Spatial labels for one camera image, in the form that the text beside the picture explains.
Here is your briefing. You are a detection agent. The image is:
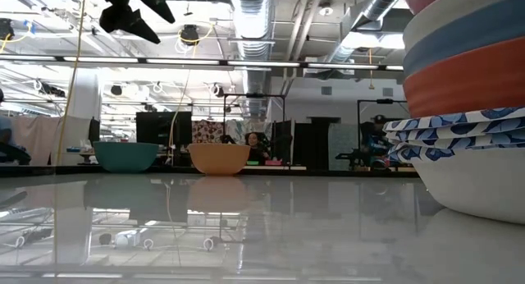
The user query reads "teal bowl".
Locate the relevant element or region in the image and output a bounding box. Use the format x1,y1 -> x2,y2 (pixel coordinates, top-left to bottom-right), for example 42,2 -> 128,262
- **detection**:
93,141 -> 160,173

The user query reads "pink hanging cloth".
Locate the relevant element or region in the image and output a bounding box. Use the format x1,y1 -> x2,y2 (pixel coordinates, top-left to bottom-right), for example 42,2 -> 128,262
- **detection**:
11,115 -> 92,167

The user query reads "yellow hanging cable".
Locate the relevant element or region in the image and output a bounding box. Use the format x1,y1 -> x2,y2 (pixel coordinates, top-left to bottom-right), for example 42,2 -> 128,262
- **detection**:
167,23 -> 217,165

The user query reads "orange-tan bowl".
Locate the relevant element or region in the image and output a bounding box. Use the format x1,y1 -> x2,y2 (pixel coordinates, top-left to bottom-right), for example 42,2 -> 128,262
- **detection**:
187,143 -> 251,176

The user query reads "person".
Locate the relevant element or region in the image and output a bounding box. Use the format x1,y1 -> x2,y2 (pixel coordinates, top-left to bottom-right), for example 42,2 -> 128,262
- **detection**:
359,114 -> 391,169
244,131 -> 272,163

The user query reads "red-orange bowl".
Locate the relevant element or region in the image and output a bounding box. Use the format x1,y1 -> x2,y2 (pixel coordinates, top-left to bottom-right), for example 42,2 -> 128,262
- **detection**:
403,36 -> 525,119

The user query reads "narrow silver ventilation duct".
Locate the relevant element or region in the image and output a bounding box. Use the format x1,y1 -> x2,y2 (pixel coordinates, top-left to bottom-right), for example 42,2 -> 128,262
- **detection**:
327,0 -> 405,64

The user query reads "cream bowl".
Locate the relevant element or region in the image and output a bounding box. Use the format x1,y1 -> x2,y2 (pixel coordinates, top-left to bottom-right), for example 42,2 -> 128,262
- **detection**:
402,0 -> 525,53

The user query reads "long ceiling light strip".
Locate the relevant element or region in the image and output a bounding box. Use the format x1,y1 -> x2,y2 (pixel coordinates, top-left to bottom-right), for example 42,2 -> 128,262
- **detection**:
0,55 -> 405,71

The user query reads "blue patterned white plate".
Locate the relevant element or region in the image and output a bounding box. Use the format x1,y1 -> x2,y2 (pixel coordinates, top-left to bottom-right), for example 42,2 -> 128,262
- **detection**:
383,107 -> 525,132
385,117 -> 525,142
387,130 -> 525,226

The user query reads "wide silver ventilation duct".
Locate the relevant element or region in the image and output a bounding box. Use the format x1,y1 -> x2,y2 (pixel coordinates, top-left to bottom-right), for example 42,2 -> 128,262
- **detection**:
228,0 -> 275,117

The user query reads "black metal rig frame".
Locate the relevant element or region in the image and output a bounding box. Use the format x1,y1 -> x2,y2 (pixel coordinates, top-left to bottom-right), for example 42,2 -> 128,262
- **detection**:
356,98 -> 408,170
222,93 -> 287,170

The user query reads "black monitor screen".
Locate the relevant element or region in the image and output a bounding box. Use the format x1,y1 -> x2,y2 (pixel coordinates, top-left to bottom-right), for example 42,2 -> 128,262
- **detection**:
135,111 -> 193,157

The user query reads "blue bowl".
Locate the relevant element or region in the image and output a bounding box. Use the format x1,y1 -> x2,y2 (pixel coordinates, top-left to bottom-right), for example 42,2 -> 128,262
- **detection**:
403,0 -> 525,78

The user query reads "black ceiling camera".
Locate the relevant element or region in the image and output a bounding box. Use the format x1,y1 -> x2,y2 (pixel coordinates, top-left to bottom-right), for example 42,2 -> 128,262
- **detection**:
180,24 -> 200,46

